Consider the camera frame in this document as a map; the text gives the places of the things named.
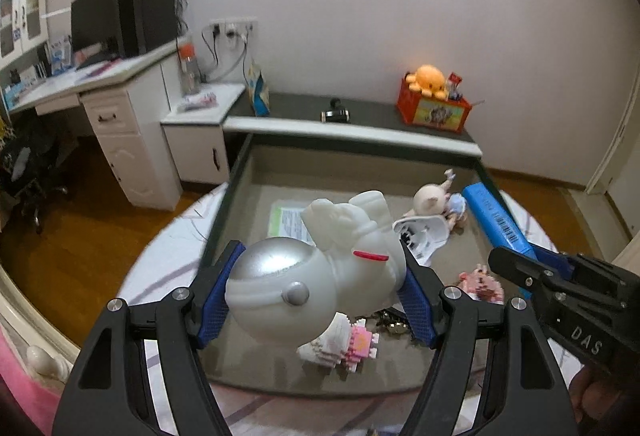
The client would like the blue rectangular tube box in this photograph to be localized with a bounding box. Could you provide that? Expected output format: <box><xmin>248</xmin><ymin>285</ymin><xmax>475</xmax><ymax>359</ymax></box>
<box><xmin>460</xmin><ymin>182</ymin><xmax>539</xmax><ymax>302</ymax></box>

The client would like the baby doll figure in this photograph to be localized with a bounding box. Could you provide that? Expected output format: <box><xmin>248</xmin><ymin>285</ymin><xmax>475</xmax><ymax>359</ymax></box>
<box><xmin>404</xmin><ymin>168</ymin><xmax>468</xmax><ymax>234</ymax></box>

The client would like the white astronaut figure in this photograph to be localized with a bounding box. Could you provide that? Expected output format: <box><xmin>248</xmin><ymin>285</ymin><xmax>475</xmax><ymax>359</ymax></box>
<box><xmin>224</xmin><ymin>190</ymin><xmax>407</xmax><ymax>347</ymax></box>

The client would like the clear plastic box green label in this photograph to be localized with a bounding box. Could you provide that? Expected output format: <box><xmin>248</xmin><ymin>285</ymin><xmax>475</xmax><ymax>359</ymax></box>
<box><xmin>267</xmin><ymin>200</ymin><xmax>316</xmax><ymax>246</ymax></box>

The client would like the person's right hand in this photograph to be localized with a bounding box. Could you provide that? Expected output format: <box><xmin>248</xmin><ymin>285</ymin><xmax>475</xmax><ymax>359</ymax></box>
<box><xmin>568</xmin><ymin>366</ymin><xmax>639</xmax><ymax>435</ymax></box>

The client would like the pink block toy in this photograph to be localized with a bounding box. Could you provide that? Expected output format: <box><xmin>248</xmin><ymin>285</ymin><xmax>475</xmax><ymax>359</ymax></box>
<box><xmin>457</xmin><ymin>265</ymin><xmax>504</xmax><ymax>305</ymax></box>

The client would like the pink quilt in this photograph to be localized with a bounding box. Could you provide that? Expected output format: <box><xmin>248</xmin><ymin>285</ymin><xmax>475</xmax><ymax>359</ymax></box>
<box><xmin>1</xmin><ymin>328</ymin><xmax>61</xmax><ymax>435</ymax></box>

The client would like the pink storage box black rim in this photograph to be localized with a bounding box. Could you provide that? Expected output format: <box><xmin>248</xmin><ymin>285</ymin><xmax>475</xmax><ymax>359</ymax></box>
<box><xmin>196</xmin><ymin>132</ymin><xmax>507</xmax><ymax>398</ymax></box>

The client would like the white plug charger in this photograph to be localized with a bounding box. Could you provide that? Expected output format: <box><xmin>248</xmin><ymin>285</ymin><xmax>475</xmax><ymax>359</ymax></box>
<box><xmin>393</xmin><ymin>215</ymin><xmax>450</xmax><ymax>267</ymax></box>

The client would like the white pink block figure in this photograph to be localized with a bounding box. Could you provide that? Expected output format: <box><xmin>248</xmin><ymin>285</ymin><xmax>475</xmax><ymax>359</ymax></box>
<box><xmin>296</xmin><ymin>312</ymin><xmax>380</xmax><ymax>373</ymax></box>

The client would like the red storage box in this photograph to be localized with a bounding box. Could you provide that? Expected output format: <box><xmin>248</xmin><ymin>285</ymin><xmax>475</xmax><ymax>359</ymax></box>
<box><xmin>396</xmin><ymin>78</ymin><xmax>473</xmax><ymax>134</ymax></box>

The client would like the orange octopus plush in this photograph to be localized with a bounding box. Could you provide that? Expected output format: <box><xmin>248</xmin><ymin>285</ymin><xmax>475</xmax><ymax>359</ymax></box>
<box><xmin>405</xmin><ymin>64</ymin><xmax>449</xmax><ymax>101</ymax></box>

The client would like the dark window bench shelf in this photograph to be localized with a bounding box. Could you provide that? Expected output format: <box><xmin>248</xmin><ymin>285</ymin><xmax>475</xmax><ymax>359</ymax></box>
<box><xmin>222</xmin><ymin>92</ymin><xmax>483</xmax><ymax>159</ymax></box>

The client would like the black cylinder gadget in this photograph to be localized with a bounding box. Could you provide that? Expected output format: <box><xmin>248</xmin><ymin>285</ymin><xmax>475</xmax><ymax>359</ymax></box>
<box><xmin>320</xmin><ymin>98</ymin><xmax>350</xmax><ymax>123</ymax></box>

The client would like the white side cabinet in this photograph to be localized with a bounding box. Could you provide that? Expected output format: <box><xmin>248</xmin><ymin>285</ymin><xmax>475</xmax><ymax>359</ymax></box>
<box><xmin>160</xmin><ymin>84</ymin><xmax>245</xmax><ymax>185</ymax></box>

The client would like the white desk with drawers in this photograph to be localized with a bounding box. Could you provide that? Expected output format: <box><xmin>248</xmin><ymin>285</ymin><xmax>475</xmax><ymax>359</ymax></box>
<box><xmin>9</xmin><ymin>42</ymin><xmax>182</xmax><ymax>211</ymax></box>

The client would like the blue white snack bag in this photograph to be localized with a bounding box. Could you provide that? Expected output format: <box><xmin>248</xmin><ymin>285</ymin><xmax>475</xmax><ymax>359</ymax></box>
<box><xmin>247</xmin><ymin>63</ymin><xmax>270</xmax><ymax>118</ymax></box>

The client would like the orange cap bottle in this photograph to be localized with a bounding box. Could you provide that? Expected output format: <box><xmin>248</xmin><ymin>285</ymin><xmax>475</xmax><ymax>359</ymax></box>
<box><xmin>178</xmin><ymin>43</ymin><xmax>201</xmax><ymax>95</ymax></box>

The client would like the black computer monitor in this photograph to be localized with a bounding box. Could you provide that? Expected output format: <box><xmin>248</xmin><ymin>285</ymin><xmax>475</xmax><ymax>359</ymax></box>
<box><xmin>70</xmin><ymin>0</ymin><xmax>119</xmax><ymax>69</ymax></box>

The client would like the white glass cabinet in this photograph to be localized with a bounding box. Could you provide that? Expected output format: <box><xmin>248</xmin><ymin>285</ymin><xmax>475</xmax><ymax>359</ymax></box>
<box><xmin>1</xmin><ymin>0</ymin><xmax>49</xmax><ymax>69</ymax></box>

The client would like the wall power strip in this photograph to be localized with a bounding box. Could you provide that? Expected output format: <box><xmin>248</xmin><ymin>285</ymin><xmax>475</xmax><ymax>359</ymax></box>
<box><xmin>208</xmin><ymin>17</ymin><xmax>258</xmax><ymax>36</ymax></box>

